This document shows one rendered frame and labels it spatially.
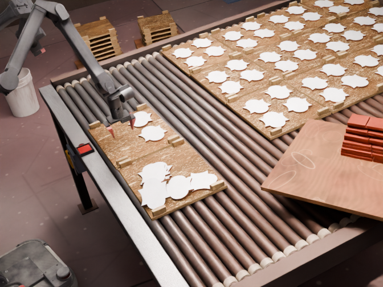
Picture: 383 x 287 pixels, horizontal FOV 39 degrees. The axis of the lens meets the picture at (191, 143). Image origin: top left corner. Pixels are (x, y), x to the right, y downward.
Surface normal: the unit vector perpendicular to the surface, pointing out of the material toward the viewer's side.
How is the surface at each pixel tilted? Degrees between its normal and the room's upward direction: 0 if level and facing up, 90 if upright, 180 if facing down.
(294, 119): 0
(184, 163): 0
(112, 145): 0
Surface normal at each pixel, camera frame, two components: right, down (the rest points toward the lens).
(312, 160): -0.15, -0.81
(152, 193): -0.18, -0.50
